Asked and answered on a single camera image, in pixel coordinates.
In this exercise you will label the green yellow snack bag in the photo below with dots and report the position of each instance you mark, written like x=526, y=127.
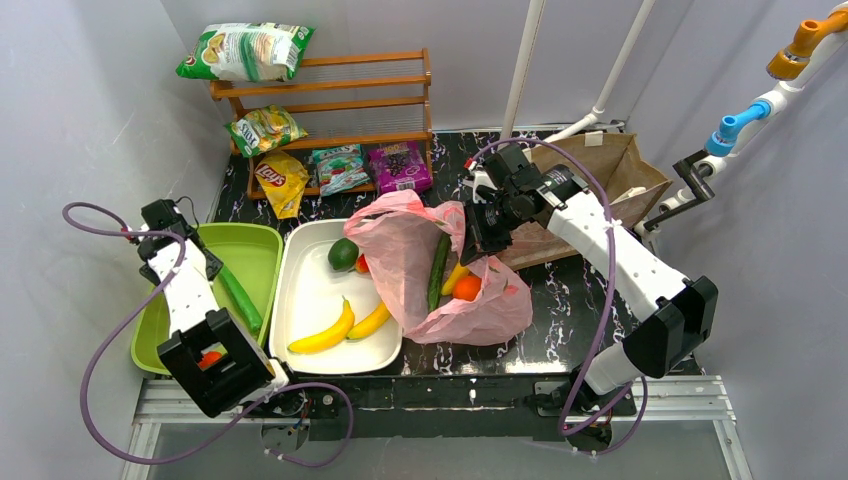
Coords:
x=264, y=129

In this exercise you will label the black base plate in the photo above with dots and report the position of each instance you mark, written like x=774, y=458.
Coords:
x=431, y=406

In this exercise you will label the brown burlap tote bag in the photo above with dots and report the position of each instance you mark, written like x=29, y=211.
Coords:
x=632, y=185

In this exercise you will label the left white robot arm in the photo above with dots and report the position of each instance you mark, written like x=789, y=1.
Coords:
x=212, y=347

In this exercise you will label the black pipe clamp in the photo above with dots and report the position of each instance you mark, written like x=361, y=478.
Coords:
x=695, y=180

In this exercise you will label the yellow Lays chips bag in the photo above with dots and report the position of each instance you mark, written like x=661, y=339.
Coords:
x=283, y=179

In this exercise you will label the white PVC pipe frame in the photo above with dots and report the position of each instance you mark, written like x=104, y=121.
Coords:
x=780, y=96

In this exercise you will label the small red tomato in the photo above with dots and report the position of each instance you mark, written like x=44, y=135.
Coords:
x=209, y=359

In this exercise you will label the teal candy packet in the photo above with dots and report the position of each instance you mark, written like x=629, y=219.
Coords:
x=339, y=169

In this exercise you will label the red strawberry toy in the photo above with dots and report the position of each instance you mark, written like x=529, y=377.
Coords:
x=361, y=265

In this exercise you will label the orange fruit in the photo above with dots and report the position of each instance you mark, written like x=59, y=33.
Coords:
x=467, y=288

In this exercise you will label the pink plastic grocery bag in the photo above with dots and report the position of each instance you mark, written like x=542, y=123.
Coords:
x=398, y=234

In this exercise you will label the white rectangular tray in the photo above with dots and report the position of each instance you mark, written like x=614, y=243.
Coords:
x=310, y=297

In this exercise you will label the green avocado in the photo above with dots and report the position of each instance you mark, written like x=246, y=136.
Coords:
x=343, y=255

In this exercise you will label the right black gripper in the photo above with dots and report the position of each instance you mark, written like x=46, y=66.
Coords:
x=480, y=232

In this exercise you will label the long green cucumber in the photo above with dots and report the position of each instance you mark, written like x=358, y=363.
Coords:
x=435, y=279

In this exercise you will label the yellow banana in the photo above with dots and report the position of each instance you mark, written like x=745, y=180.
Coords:
x=458, y=273
x=370, y=324
x=329, y=337

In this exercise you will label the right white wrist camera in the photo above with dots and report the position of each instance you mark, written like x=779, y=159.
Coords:
x=483, y=190

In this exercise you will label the green white chips bag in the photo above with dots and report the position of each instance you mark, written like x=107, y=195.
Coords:
x=247, y=52

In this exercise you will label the orange pipe valve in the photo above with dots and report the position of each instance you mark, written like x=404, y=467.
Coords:
x=790, y=62

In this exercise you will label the blue pipe valve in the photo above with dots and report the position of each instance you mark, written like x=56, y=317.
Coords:
x=722, y=141

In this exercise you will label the wooden shelf rack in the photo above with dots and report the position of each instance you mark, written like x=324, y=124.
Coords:
x=369, y=99

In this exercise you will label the green plastic bin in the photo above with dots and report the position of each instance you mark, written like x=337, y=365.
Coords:
x=252, y=253

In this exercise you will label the purple grape candy packet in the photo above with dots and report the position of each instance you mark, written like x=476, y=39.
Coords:
x=399, y=166

